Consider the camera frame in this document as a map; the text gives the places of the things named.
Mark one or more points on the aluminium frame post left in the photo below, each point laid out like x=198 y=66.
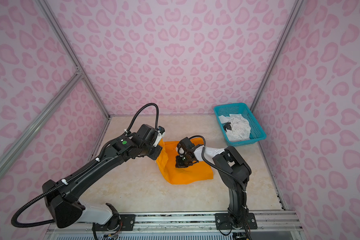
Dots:
x=67 y=46

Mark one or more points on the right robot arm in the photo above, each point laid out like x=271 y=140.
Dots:
x=233 y=170

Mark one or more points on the teal plastic laundry basket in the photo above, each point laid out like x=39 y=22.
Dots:
x=257 y=132

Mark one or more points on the aluminium diagonal frame bar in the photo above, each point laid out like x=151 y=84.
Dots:
x=11 y=155

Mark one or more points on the orange shorts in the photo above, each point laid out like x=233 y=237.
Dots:
x=180 y=176

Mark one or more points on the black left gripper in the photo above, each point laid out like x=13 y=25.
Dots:
x=158 y=150

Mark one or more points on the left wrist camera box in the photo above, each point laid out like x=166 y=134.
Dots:
x=150 y=136

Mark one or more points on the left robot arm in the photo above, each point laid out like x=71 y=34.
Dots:
x=64 y=202

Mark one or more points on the aluminium frame post right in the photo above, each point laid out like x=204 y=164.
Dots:
x=298 y=7

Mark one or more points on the aluminium frame post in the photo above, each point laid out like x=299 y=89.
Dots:
x=298 y=7
x=67 y=46

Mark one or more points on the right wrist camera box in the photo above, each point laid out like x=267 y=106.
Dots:
x=184 y=145

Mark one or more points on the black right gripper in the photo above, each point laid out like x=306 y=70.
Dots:
x=179 y=164

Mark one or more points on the white patterned garment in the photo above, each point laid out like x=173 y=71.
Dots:
x=236 y=127

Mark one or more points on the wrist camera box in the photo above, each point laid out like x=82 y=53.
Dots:
x=150 y=136
x=184 y=145

